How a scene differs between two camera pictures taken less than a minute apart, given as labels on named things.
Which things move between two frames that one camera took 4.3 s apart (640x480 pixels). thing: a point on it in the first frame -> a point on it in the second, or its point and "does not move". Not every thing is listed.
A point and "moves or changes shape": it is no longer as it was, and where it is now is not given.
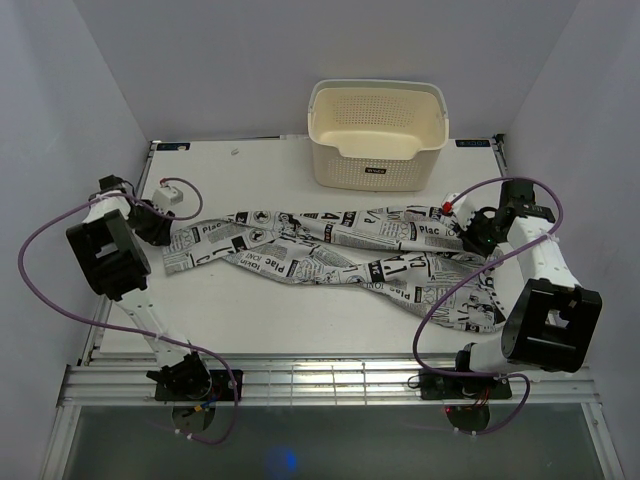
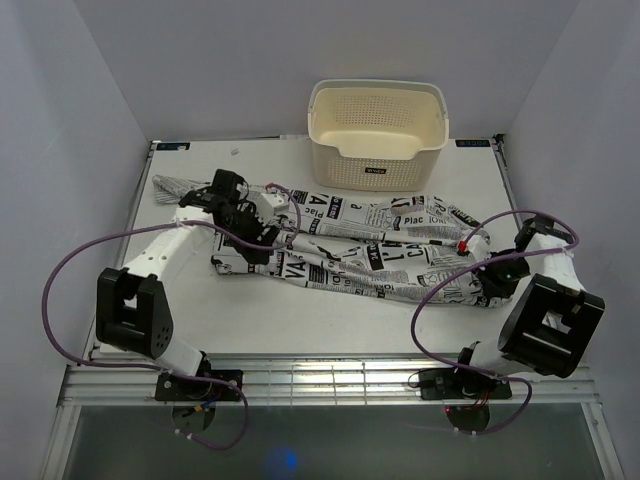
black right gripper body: x=481 y=233 -> x=504 y=274
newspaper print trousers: x=413 y=256 moves or changes shape
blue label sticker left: x=184 y=146 does not move
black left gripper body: x=149 y=225 -> x=245 y=224
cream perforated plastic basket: x=377 y=135 does not move
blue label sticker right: x=472 y=143 does not move
